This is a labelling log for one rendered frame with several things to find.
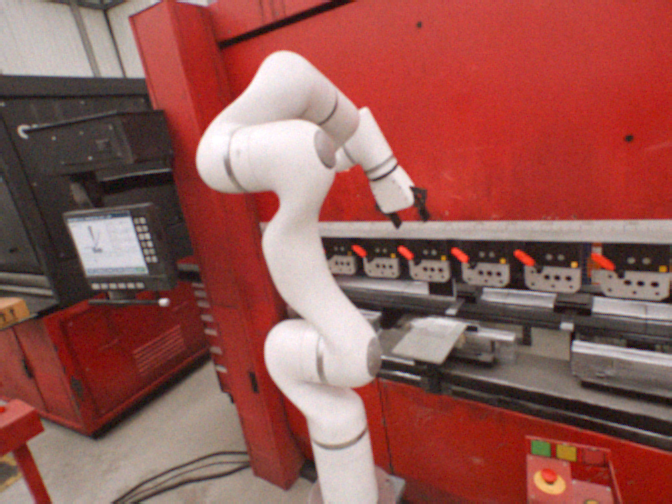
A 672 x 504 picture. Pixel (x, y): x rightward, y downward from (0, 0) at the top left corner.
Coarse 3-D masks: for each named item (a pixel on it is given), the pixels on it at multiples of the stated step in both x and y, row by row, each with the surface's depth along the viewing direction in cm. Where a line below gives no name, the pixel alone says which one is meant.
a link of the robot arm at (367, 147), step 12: (360, 120) 99; (372, 120) 101; (360, 132) 100; (372, 132) 100; (348, 144) 102; (360, 144) 101; (372, 144) 101; (384, 144) 103; (348, 156) 103; (360, 156) 103; (372, 156) 102; (384, 156) 102; (372, 168) 103
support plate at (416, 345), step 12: (420, 324) 162; (408, 336) 154; (420, 336) 153; (432, 336) 152; (456, 336) 149; (396, 348) 148; (408, 348) 147; (420, 348) 145; (432, 348) 144; (444, 348) 143; (432, 360) 138
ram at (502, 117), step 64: (384, 0) 132; (448, 0) 123; (512, 0) 114; (576, 0) 107; (640, 0) 101; (256, 64) 168; (320, 64) 152; (384, 64) 139; (448, 64) 128; (512, 64) 119; (576, 64) 111; (640, 64) 105; (384, 128) 146; (448, 128) 134; (512, 128) 124; (576, 128) 116; (640, 128) 108; (256, 192) 191; (448, 192) 141; (512, 192) 130; (576, 192) 120; (640, 192) 113
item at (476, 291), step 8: (456, 288) 179; (464, 288) 178; (472, 288) 177; (480, 288) 179; (456, 296) 177; (464, 296) 175; (472, 296) 173; (480, 296) 178; (456, 304) 172; (448, 312) 166; (456, 312) 167
